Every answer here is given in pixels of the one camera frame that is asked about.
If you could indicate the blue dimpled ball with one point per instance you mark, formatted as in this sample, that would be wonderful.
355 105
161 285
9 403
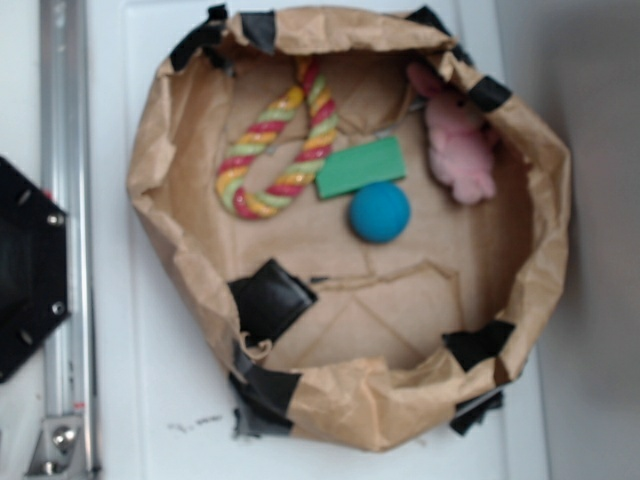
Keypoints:
379 212

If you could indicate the brown paper bag bin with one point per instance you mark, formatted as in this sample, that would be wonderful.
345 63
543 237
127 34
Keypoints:
404 336

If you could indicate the green rectangular block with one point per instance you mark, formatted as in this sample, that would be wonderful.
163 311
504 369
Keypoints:
353 168

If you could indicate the pink plush bunny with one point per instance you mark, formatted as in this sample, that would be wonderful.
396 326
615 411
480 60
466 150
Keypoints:
460 141

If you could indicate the multicolour rope toy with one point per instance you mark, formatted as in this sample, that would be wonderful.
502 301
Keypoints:
310 89

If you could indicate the aluminium extrusion rail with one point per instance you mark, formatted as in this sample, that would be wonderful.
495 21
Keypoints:
69 352

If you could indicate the metal corner bracket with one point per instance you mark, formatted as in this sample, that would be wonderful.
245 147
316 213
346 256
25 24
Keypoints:
61 451

